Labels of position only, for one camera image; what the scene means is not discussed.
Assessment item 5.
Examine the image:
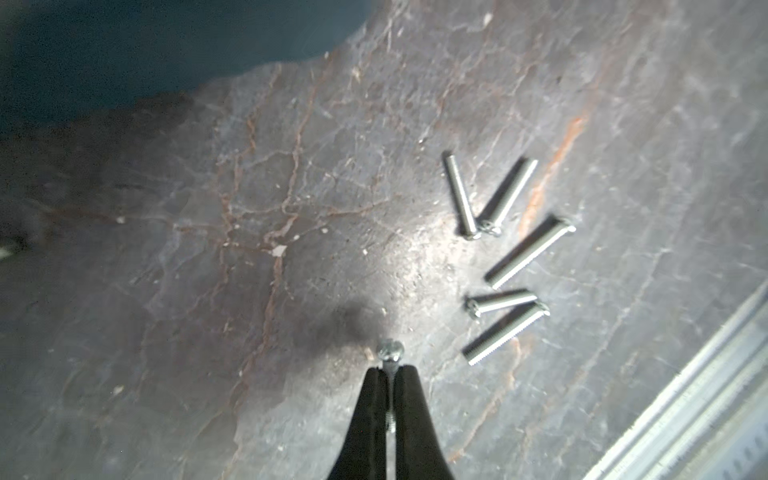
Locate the teal plastic storage box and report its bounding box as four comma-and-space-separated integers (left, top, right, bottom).
1, 1, 374, 132

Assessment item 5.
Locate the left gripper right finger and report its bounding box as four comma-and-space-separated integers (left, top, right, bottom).
394, 365, 454, 480

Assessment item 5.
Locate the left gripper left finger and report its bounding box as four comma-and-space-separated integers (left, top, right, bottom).
327, 368, 388, 480

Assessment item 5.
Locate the silver screw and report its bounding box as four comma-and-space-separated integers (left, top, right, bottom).
462, 301, 551, 366
377, 338, 405, 433
478, 157, 538, 237
484, 215, 576, 290
0, 238, 25, 260
464, 290, 538, 318
443, 151, 481, 240

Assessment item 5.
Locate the aluminium front rail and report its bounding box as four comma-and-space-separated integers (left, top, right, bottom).
586, 285, 767, 479

